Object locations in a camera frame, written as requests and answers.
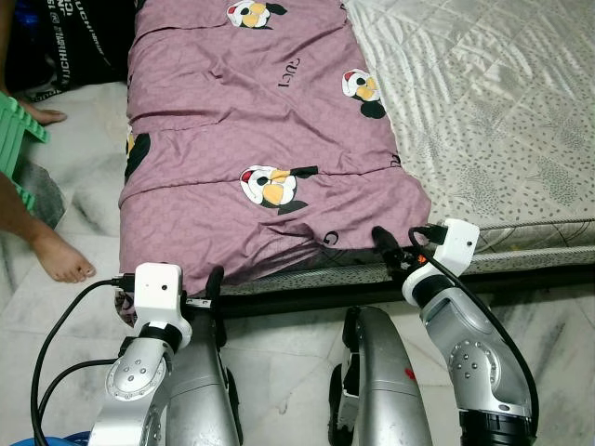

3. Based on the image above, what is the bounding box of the white quilted patterned mattress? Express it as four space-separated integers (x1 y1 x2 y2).
218 0 595 296

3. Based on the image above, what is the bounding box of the silver robot leg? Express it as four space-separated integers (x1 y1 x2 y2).
167 307 245 446
327 305 433 446

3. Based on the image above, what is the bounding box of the purple cartoon-print blanket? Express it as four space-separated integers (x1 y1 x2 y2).
119 0 431 296

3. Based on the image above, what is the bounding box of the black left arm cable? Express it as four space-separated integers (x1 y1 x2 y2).
31 276 139 446

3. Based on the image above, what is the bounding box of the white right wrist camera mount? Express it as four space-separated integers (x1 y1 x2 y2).
404 218 481 298

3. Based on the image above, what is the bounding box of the dark bed frame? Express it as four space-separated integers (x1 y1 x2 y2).
218 265 595 317

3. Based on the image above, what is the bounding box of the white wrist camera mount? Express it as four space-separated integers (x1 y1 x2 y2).
135 263 193 345
404 218 481 298

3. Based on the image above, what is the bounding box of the silver left robot leg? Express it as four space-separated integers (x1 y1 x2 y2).
167 307 245 446

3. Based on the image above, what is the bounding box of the black bag white lettering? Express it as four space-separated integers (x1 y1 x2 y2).
28 0 136 89

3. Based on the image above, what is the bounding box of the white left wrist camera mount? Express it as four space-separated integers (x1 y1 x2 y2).
135 263 193 345

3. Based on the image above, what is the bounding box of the silver right robot leg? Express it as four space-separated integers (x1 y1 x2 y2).
327 305 433 446

